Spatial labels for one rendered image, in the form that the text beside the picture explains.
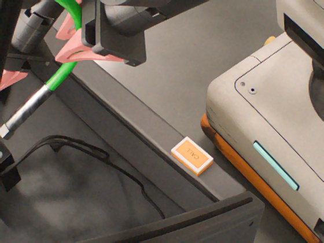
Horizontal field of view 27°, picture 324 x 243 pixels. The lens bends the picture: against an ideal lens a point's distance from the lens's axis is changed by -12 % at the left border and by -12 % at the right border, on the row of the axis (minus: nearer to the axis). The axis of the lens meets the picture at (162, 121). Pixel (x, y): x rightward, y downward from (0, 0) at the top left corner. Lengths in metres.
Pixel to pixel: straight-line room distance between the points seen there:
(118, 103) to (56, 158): 0.16
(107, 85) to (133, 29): 0.37
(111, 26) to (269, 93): 1.22
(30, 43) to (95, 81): 0.27
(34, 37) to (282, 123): 1.12
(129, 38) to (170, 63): 1.57
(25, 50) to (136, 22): 0.19
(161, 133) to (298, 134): 0.86
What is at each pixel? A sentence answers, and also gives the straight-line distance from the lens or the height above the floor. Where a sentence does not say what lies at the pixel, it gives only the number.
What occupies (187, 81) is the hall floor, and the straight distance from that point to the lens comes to 2.25.
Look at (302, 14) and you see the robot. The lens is 1.41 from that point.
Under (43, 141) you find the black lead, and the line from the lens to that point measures 0.94.
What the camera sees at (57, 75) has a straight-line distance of 0.81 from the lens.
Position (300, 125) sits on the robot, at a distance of 1.86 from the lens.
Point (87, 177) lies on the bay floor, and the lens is 1.13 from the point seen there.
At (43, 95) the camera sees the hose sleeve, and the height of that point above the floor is 1.16.
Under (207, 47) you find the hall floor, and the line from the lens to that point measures 2.34.
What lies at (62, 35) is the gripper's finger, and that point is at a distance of 0.79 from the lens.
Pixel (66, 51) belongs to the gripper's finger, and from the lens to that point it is 0.75.
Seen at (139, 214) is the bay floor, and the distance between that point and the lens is 1.09.
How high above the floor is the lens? 1.81
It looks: 57 degrees down
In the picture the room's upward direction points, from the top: 2 degrees counter-clockwise
